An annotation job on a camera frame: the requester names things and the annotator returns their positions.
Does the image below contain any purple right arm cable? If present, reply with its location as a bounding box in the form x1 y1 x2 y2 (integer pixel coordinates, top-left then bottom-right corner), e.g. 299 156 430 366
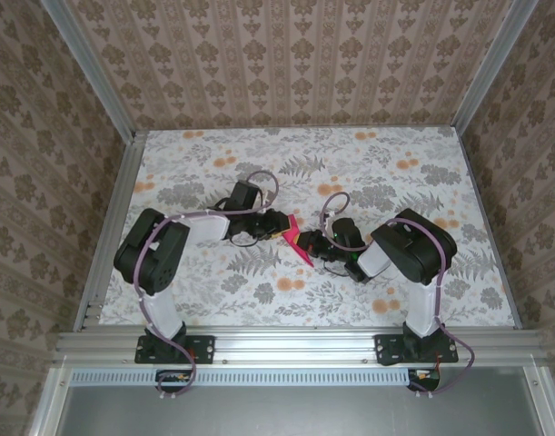
320 191 476 397

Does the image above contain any pink paper sheet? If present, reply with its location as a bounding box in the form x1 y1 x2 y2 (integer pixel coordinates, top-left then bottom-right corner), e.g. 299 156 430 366
276 213 316 269

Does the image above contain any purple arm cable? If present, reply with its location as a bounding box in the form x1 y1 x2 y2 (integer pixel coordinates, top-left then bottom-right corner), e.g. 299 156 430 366
135 170 280 401
320 191 476 397

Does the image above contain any long aluminium base rail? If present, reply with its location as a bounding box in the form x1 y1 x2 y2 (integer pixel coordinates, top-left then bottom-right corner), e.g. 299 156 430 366
54 327 549 365

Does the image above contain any floral patterned table sheet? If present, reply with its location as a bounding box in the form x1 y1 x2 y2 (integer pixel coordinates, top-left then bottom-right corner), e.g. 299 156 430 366
97 128 517 327

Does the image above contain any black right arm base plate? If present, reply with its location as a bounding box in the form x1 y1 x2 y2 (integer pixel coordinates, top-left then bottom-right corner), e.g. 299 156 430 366
375 333 460 366

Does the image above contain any aluminium corner post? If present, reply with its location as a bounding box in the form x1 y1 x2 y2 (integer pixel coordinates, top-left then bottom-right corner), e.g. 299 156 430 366
43 0 137 140
451 0 540 133

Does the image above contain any slotted grey cable duct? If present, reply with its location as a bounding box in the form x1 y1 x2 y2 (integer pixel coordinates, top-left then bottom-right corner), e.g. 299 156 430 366
71 368 410 384

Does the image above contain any small black circuit board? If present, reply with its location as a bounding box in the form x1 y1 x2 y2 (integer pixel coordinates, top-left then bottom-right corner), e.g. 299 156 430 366
155 369 199 395
407 368 442 392

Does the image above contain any aluminium side rail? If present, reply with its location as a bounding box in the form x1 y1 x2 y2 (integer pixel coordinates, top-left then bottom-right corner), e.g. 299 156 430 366
74 131 146 331

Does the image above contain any grey metal panel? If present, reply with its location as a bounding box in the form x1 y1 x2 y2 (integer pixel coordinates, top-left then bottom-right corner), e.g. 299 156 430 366
29 366 555 436

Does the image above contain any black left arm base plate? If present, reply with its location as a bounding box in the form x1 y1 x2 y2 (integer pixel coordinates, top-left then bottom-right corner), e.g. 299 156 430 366
135 334 216 364

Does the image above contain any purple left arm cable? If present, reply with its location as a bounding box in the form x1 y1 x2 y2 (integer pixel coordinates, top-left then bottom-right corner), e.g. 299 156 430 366
135 170 280 401

